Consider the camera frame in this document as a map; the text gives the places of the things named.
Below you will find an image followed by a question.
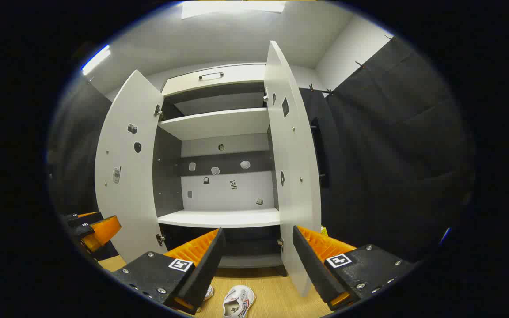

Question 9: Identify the ceiling light strip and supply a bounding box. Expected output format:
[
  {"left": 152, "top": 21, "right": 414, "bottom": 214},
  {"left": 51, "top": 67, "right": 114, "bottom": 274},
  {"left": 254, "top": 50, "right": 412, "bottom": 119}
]
[{"left": 81, "top": 45, "right": 111, "bottom": 76}]

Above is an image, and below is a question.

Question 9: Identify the white shoe cabinet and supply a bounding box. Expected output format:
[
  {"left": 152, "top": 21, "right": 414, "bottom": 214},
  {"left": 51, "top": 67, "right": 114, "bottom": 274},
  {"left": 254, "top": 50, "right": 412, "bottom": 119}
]
[{"left": 153, "top": 63, "right": 288, "bottom": 276}]

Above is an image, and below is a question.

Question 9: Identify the ceiling light panel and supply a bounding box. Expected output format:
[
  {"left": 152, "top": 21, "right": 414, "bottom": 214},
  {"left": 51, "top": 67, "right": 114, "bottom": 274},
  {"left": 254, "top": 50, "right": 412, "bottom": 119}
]
[{"left": 181, "top": 0, "right": 288, "bottom": 19}]

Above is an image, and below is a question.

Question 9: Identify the white cabinet drawer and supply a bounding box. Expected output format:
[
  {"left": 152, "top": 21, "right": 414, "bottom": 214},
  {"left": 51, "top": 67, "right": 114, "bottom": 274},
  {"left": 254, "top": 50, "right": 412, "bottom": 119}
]
[{"left": 161, "top": 63, "right": 267, "bottom": 97}]

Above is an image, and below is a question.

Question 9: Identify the white shoe cabinet door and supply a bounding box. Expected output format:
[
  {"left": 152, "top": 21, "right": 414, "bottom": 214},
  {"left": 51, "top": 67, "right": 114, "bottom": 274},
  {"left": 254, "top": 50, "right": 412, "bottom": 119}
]
[
  {"left": 94, "top": 69, "right": 167, "bottom": 264},
  {"left": 264, "top": 41, "right": 331, "bottom": 297}
]

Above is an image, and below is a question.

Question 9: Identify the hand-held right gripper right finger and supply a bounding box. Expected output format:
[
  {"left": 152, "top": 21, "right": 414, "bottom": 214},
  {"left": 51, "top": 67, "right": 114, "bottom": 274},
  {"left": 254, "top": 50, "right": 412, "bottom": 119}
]
[{"left": 292, "top": 225, "right": 415, "bottom": 312}]

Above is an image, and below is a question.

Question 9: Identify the white striped shoe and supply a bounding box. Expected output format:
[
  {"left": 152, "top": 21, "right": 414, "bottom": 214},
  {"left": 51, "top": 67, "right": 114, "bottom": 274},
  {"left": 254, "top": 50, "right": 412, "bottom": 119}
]
[
  {"left": 222, "top": 285, "right": 256, "bottom": 318},
  {"left": 196, "top": 285, "right": 214, "bottom": 313}
]

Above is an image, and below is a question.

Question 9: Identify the black backdrop rod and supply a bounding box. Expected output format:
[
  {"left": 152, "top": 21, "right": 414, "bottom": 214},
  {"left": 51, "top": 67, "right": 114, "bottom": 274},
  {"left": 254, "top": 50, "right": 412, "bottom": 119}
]
[{"left": 308, "top": 83, "right": 335, "bottom": 96}]

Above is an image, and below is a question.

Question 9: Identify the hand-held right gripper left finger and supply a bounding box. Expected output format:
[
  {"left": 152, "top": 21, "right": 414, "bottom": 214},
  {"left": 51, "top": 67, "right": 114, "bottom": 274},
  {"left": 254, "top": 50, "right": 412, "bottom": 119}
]
[{"left": 111, "top": 227, "right": 227, "bottom": 315}]

